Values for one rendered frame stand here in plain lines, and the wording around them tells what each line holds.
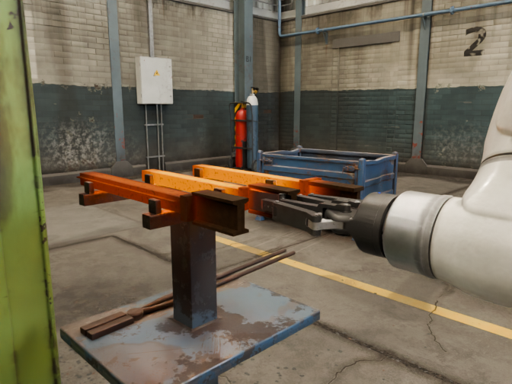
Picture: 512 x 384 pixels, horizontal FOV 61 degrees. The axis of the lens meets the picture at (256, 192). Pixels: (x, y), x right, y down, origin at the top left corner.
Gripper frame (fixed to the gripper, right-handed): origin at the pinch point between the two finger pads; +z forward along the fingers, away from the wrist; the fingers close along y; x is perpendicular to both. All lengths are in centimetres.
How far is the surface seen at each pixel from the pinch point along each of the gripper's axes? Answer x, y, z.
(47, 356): -42, -17, 54
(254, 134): -31, 484, 513
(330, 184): 1.6, 10.6, -2.7
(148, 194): 1.1, -13.4, 11.9
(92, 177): 1.6, -13.5, 31.0
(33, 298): -27, -19, 54
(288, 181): 1.0, 10.6, 6.2
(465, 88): 45, 683, 238
